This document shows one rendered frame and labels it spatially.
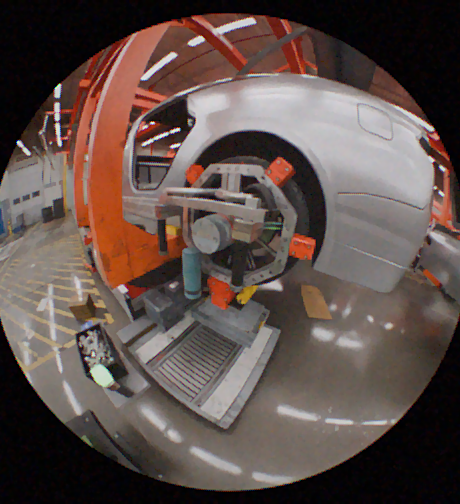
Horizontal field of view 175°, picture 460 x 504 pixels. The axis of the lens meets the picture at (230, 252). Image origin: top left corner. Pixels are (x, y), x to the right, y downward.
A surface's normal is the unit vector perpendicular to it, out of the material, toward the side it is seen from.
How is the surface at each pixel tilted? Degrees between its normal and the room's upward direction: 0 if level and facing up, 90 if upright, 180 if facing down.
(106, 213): 90
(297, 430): 0
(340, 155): 90
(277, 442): 0
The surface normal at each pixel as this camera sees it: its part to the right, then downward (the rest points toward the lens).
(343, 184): -0.50, 0.32
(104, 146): 0.86, 0.29
